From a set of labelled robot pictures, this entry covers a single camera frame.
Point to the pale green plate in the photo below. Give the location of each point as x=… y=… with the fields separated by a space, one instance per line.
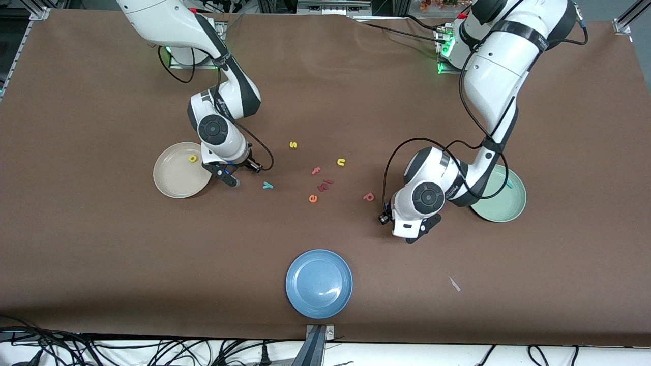
x=506 y=206

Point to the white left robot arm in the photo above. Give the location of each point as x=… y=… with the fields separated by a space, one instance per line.
x=501 y=66

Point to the orange leaf decoration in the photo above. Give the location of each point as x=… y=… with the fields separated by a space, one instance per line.
x=437 y=4

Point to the aluminium corner profile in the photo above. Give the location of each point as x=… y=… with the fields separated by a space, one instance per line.
x=623 y=24

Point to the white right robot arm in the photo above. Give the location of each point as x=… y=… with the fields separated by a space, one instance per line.
x=163 y=20

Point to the blue plate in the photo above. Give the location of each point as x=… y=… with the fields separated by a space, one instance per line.
x=319 y=283

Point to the beige brown plate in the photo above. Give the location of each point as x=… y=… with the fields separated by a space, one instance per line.
x=175 y=178

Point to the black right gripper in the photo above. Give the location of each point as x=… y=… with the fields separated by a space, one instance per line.
x=249 y=163

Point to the grey metal camera post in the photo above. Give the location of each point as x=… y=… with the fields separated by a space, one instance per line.
x=313 y=351

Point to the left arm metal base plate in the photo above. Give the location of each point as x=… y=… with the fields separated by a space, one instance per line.
x=445 y=70

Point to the white paper scrap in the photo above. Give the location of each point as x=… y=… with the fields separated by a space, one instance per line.
x=454 y=283

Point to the aluminium edge profile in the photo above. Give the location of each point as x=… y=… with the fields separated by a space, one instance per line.
x=38 y=12

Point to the aluminium frame bar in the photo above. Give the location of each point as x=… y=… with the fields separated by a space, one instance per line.
x=333 y=7

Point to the brown table cover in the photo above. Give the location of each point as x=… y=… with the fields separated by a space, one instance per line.
x=356 y=101

